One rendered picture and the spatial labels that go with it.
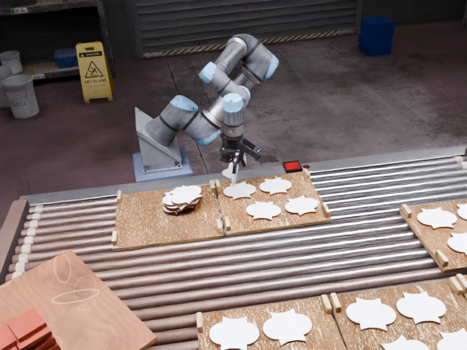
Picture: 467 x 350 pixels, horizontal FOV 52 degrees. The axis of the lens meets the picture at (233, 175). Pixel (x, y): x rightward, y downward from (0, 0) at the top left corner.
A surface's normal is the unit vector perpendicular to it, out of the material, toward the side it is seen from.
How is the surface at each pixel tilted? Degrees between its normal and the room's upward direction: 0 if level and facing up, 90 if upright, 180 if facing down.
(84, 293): 0
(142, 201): 0
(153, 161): 90
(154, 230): 0
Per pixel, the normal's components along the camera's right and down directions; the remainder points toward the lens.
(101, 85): 0.15, 0.34
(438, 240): -0.04, -0.84
